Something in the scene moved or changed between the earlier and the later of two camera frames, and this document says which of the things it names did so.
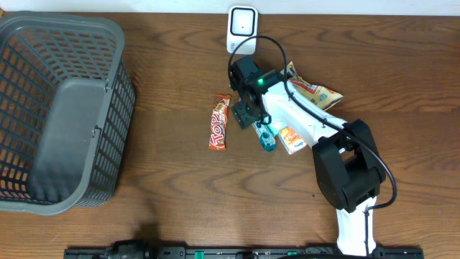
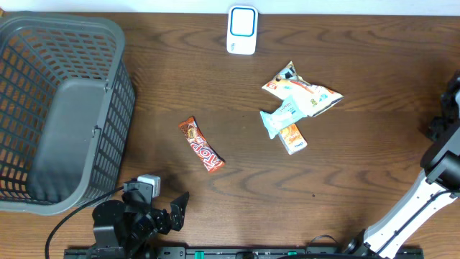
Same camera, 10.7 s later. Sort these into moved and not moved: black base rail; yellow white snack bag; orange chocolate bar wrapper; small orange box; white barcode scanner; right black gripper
Moved: orange chocolate bar wrapper; right black gripper
Not moved: yellow white snack bag; small orange box; white barcode scanner; black base rail
